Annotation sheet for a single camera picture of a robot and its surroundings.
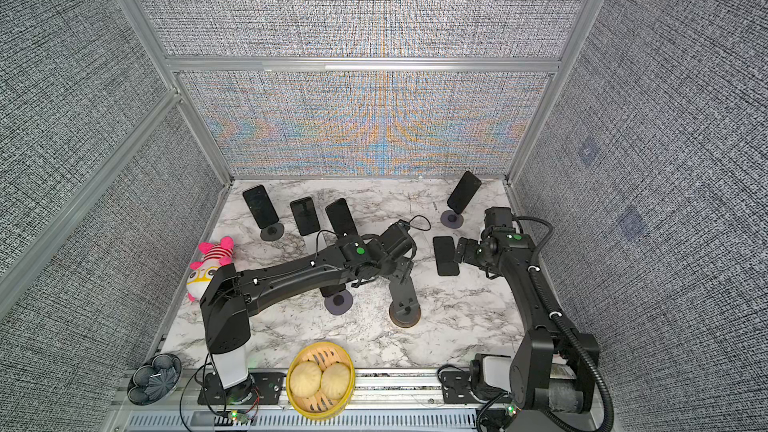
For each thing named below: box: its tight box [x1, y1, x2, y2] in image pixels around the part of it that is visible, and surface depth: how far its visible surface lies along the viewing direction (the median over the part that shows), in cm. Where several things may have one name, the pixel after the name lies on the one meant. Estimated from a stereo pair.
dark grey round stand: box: [260, 223, 285, 241], surface depth 105 cm
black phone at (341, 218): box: [325, 198, 359, 238], surface depth 90 cm
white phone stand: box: [303, 231, 327, 255], surface depth 102 cm
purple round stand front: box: [324, 290, 353, 316], surface depth 90 cm
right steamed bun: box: [320, 362, 351, 401], surface depth 71 cm
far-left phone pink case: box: [242, 185, 279, 229], surface depth 97 cm
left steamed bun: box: [290, 361, 322, 398], surface depth 71 cm
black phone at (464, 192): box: [447, 170, 482, 214], surface depth 101 cm
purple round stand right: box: [440, 210, 464, 229], surface depth 109 cm
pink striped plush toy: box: [186, 236, 235, 301], surface depth 91 cm
